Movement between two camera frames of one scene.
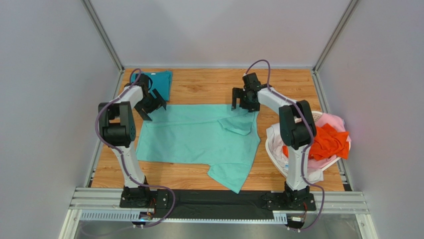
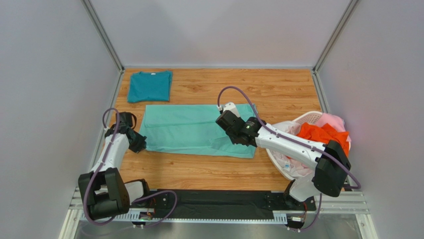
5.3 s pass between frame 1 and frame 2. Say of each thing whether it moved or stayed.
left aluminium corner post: stayed
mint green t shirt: moved
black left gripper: moved
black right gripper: moved
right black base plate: stayed
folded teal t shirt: stayed
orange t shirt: stayed
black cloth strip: stayed
